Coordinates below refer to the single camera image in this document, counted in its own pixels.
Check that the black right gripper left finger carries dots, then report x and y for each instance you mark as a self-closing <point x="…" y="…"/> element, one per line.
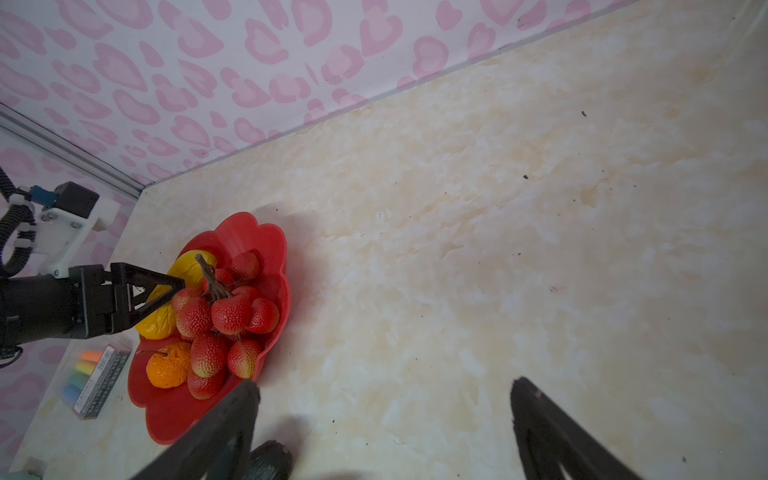
<point x="217" y="447"/>

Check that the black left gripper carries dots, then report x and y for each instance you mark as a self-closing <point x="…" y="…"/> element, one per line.
<point x="80" y="306"/>

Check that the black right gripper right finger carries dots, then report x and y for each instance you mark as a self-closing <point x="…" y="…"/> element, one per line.
<point x="552" y="445"/>

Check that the orange fake tangerine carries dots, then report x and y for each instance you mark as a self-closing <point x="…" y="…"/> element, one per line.
<point x="169" y="366"/>

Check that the red lychee bunch with stem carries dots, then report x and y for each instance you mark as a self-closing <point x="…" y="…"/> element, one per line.
<point x="228" y="317"/>

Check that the dark fake avocado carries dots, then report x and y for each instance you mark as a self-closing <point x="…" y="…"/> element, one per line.
<point x="272" y="460"/>

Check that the clear highlighter marker pack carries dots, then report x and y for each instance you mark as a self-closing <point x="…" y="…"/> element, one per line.
<point x="89" y="376"/>

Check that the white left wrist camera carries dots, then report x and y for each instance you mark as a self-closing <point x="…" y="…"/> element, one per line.
<point x="68" y="215"/>

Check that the aluminium corner frame post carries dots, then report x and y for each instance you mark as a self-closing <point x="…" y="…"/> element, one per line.
<point x="35" y="134"/>

